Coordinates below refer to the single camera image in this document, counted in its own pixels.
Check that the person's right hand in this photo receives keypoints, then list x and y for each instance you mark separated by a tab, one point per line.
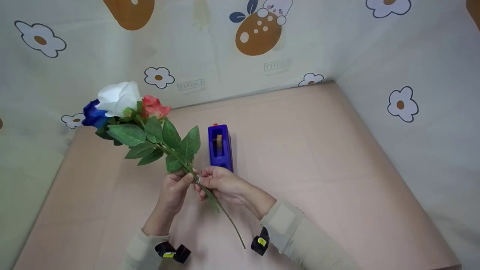
225	185

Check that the person's left hand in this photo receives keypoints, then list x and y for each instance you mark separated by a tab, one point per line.
173	195

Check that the person's right fingers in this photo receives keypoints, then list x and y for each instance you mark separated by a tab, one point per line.
204	185

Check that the person's left fingers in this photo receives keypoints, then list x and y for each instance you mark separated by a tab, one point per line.
173	173

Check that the person's left thumb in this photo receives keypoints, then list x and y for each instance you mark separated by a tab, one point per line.
185	179

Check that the pink artificial rose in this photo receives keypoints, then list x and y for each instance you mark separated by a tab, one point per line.
153	106

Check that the white artificial rose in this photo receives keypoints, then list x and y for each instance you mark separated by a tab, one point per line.
119	96

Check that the blue artificial rose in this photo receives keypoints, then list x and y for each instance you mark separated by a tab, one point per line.
93	113

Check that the blue tape dispenser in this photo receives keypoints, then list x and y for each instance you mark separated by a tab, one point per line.
221	157

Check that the brown tape roll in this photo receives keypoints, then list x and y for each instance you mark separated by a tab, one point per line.
219	141

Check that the black wrist band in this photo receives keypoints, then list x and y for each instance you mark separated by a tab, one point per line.
260	242
173	252

